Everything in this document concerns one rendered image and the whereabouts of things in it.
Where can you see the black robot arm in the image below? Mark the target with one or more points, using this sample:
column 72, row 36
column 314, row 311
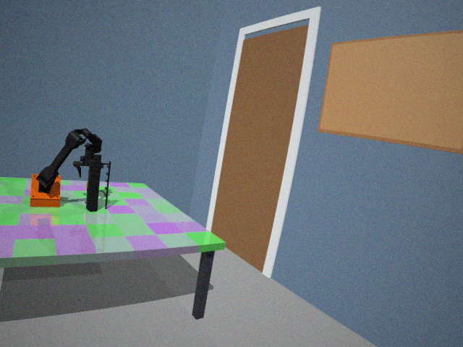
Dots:
column 48, row 175

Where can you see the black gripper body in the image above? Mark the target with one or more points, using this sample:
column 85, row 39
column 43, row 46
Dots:
column 86, row 161

